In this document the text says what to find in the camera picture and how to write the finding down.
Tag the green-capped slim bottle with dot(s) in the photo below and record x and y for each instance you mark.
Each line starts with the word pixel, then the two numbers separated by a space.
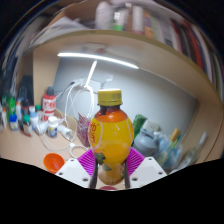
pixel 176 144

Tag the blue-capped small white bottle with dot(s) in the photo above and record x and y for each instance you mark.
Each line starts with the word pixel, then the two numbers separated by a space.
pixel 13 123

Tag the pink drink carton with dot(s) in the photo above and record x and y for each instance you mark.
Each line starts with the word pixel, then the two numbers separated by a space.
pixel 83 130

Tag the blue plastic bag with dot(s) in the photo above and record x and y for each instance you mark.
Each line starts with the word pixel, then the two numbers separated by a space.
pixel 165 150

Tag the white wall power socket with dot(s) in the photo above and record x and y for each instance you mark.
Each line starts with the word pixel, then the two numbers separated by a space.
pixel 96 85

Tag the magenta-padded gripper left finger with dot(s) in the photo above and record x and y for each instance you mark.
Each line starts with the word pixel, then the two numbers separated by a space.
pixel 71 171

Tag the green plastic bottle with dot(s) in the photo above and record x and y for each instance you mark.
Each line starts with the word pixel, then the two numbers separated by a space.
pixel 139 123

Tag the gold-capped clear glass bottle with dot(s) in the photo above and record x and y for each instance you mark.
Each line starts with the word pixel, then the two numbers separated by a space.
pixel 175 134

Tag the white pill bottle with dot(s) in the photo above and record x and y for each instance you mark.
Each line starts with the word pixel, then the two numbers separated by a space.
pixel 53 128

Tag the orange plastic cup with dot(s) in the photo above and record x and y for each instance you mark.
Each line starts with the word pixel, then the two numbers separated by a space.
pixel 53 162

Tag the white LED light bar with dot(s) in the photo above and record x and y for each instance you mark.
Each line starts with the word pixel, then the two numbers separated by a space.
pixel 100 58

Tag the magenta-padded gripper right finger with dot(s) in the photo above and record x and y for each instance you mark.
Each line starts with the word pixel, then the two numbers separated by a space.
pixel 146 171

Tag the small green bottle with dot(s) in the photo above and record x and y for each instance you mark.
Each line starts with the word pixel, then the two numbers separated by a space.
pixel 11 106

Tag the yellow-capped orange drink bottle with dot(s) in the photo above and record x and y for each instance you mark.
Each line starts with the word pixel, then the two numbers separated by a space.
pixel 110 136

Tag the green-capped small brown bottle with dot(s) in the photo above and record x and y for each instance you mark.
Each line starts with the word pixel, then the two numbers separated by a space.
pixel 27 126

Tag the red and white can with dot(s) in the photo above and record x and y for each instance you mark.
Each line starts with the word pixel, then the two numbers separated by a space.
pixel 49 105

